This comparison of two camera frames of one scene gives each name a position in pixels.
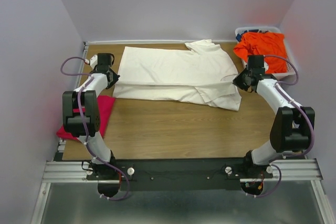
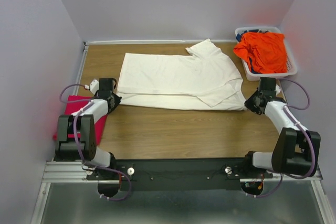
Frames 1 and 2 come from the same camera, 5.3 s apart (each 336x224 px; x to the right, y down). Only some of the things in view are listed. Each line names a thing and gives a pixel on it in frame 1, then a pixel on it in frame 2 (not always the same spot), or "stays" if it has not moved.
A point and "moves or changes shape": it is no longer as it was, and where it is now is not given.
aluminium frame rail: (62, 171) stays
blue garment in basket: (239, 36) stays
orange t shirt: (271, 45) stays
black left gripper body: (115, 78) to (117, 99)
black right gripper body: (241, 78) to (251, 102)
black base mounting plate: (180, 174) stays
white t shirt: (197, 72) moves or changes shape
